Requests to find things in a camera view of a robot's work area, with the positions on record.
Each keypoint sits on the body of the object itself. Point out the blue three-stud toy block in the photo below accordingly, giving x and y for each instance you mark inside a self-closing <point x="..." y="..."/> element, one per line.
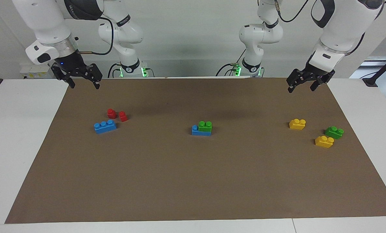
<point x="105" y="127"/>
<point x="199" y="132"/>

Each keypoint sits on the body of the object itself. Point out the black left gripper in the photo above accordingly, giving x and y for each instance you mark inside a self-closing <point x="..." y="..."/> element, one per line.
<point x="317" y="72"/>

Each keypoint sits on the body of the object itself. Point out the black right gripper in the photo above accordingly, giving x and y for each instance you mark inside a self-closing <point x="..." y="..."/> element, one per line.
<point x="71" y="64"/>

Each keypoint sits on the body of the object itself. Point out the red single-stud toy block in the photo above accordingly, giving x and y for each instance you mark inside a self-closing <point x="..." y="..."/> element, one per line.
<point x="123" y="116"/>
<point x="111" y="114"/>

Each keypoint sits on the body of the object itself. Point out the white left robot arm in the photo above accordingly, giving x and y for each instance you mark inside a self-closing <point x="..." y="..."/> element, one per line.
<point x="341" y="26"/>

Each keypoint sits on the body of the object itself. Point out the white wall power strip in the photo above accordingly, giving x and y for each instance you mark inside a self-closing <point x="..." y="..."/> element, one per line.
<point x="34" y="71"/>

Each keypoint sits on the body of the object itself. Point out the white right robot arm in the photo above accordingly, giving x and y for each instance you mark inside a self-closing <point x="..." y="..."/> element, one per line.
<point x="41" y="19"/>

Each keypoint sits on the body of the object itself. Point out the black camera stand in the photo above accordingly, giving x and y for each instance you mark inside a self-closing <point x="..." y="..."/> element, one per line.
<point x="382" y="69"/>

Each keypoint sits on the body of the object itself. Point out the green two-stud toy block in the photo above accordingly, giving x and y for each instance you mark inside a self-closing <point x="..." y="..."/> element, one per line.
<point x="205" y="127"/>
<point x="334" y="133"/>

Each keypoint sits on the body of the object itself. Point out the brown paper table mat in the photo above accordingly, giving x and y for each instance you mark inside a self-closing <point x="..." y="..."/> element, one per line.
<point x="193" y="181"/>

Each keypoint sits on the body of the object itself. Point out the yellow two-stud toy block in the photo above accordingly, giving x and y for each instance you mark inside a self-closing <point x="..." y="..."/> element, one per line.
<point x="324" y="142"/>
<point x="297" y="124"/>

